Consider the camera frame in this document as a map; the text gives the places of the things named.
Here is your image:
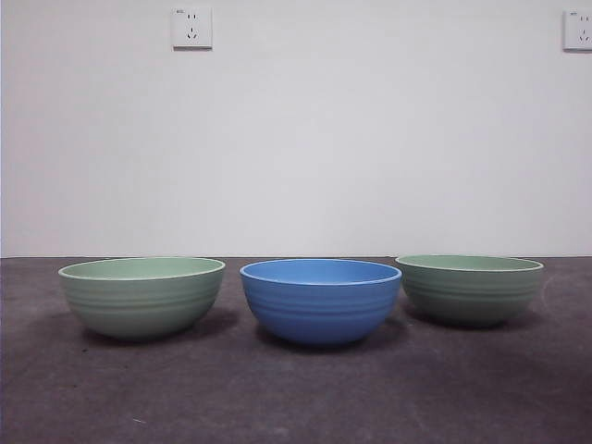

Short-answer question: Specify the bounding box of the blue ribbed bowl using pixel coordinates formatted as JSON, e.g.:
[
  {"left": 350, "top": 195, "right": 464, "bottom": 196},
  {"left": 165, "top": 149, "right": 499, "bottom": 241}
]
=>
[{"left": 238, "top": 258, "right": 404, "bottom": 349}]

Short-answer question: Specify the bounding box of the green ribbed bowl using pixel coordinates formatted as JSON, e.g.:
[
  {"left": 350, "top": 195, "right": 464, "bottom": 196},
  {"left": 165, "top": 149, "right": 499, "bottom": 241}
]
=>
[
  {"left": 57, "top": 255, "right": 227, "bottom": 344},
  {"left": 394, "top": 253, "right": 545, "bottom": 330}
]

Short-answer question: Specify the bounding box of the white wall socket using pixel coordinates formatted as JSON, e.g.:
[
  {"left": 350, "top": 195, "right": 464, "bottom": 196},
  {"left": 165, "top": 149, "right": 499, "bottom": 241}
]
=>
[
  {"left": 172, "top": 6, "right": 215, "bottom": 52},
  {"left": 561, "top": 9, "right": 592, "bottom": 53}
]

